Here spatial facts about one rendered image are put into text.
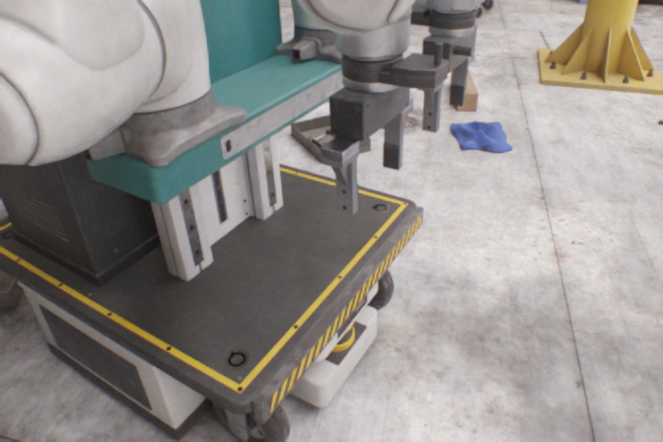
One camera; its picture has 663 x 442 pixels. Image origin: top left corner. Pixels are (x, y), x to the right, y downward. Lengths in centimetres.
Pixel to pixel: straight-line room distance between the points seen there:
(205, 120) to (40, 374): 97
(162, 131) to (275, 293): 47
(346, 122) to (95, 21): 29
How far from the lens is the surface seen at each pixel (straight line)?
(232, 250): 117
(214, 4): 95
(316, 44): 104
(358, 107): 59
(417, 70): 58
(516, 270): 165
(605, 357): 147
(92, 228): 111
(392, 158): 75
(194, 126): 72
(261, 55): 106
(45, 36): 48
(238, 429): 112
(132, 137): 72
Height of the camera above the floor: 102
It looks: 32 degrees down
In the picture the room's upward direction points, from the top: 2 degrees counter-clockwise
